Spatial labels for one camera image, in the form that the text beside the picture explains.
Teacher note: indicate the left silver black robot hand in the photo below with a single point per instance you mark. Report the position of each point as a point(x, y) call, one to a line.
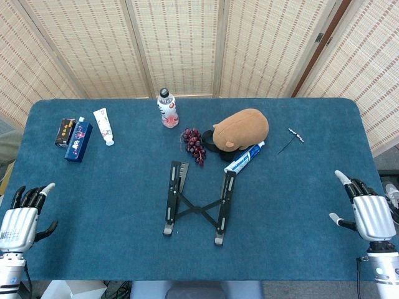
point(18, 224)

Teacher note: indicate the blue carpet table mat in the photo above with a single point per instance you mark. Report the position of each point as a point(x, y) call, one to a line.
point(124, 187)

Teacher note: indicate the brown wooden post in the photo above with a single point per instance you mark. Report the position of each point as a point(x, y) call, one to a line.
point(324, 40)

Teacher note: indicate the black folding laptop stand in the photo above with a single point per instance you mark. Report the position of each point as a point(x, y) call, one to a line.
point(170, 199)

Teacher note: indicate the bamboo folding screen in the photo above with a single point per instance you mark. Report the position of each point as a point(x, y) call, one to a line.
point(180, 46)

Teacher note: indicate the brown capybara plush toy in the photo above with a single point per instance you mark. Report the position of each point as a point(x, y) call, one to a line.
point(243, 127)

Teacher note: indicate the blue white toothpaste tube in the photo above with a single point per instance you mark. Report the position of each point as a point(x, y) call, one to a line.
point(244, 158)

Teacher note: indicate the dark red grape bunch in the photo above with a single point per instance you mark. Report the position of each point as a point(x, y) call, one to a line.
point(193, 143)

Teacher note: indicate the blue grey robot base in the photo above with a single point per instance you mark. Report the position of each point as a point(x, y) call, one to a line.
point(196, 291)

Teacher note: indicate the dark blue toothpaste box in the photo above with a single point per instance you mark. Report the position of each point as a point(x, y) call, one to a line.
point(78, 143)

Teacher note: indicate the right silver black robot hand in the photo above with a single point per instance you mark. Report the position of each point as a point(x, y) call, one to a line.
point(372, 215)

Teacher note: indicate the grey cloth object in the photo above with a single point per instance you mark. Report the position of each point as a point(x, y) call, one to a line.
point(9, 146)

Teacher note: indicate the clear plastic drink bottle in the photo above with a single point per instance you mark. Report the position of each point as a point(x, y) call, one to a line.
point(168, 112)

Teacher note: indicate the small black printed box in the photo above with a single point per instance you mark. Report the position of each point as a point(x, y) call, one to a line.
point(64, 132)

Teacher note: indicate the white red-print toothpaste tube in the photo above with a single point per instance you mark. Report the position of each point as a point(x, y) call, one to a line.
point(103, 124)

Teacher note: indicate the grey white sneaker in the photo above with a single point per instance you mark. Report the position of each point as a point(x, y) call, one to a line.
point(393, 199)

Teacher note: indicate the white cardboard box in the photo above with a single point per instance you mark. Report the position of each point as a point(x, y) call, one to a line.
point(74, 289)

